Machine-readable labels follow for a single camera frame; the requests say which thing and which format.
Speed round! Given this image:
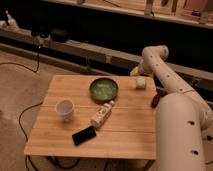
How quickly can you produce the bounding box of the white plastic cup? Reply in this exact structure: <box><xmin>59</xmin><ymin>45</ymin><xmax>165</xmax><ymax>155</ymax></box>
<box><xmin>55</xmin><ymin>99</ymin><xmax>74</xmax><ymax>122</ymax></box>

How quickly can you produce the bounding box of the green ceramic bowl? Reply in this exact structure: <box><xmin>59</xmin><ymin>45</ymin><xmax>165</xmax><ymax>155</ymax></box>
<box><xmin>89</xmin><ymin>77</ymin><xmax>119</xmax><ymax>101</ymax></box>

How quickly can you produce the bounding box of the black rectangular box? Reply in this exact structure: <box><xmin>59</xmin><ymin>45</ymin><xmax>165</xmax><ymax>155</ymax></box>
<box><xmin>72</xmin><ymin>126</ymin><xmax>96</xmax><ymax>146</ymax></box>

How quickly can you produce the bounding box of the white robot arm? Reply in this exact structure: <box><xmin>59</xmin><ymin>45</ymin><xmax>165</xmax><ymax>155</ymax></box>
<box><xmin>131</xmin><ymin>45</ymin><xmax>213</xmax><ymax>171</ymax></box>

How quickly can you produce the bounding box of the red-brown object at table edge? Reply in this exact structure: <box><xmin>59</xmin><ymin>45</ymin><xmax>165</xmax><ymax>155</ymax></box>
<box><xmin>151</xmin><ymin>91</ymin><xmax>165</xmax><ymax>108</ymax></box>

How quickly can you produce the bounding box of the wooden table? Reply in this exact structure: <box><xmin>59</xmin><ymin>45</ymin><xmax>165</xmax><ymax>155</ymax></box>
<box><xmin>24</xmin><ymin>75</ymin><xmax>156</xmax><ymax>160</ymax></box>

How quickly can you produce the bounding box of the black device on ledge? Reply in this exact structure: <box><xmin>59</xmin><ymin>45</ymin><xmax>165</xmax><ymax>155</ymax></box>
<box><xmin>50</xmin><ymin>29</ymin><xmax>69</xmax><ymax>43</ymax></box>

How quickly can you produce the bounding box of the white spray bottle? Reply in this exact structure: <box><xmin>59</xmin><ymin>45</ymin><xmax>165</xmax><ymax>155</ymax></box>
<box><xmin>5</xmin><ymin>10</ymin><xmax>19</xmax><ymax>31</ymax></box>

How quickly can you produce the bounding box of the black cable on floor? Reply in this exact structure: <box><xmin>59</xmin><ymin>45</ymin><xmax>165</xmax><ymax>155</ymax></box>
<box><xmin>0</xmin><ymin>46</ymin><xmax>81</xmax><ymax>171</ymax></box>

